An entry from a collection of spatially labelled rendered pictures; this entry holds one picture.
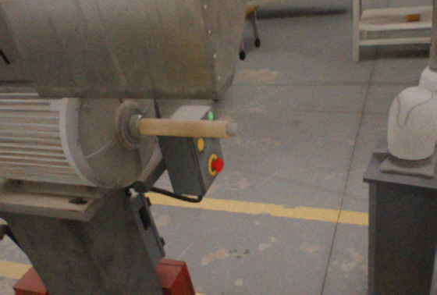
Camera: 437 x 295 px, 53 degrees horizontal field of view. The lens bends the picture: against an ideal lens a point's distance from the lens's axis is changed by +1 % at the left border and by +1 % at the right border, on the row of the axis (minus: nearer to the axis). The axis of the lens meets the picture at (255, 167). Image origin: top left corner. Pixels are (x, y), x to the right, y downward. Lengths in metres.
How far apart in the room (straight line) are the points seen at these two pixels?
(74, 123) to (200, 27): 0.34
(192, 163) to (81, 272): 0.37
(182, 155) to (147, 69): 0.55
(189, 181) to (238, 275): 1.11
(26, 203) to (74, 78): 0.42
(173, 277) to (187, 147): 0.49
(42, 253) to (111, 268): 0.16
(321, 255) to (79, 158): 1.63
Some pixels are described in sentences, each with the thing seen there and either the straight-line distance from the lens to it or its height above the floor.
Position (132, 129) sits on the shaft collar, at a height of 1.26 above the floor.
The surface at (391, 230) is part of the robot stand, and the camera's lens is 1.71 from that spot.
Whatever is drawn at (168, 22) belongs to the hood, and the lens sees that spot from 0.56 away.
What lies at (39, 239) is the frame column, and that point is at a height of 0.99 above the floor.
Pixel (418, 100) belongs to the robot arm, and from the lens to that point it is 1.49.
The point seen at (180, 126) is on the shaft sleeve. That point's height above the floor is 1.26.
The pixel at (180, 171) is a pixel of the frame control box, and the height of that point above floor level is 1.00.
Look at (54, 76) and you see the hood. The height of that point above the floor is 1.42.
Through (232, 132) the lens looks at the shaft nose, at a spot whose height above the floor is 1.25.
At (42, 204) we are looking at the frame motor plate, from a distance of 1.01.
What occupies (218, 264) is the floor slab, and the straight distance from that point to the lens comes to 2.29.
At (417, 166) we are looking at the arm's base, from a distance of 1.58.
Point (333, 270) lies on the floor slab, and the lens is 2.18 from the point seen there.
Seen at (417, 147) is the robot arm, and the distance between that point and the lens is 1.53.
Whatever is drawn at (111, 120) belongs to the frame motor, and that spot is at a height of 1.29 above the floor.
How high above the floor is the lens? 1.62
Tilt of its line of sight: 33 degrees down
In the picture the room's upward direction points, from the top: 9 degrees counter-clockwise
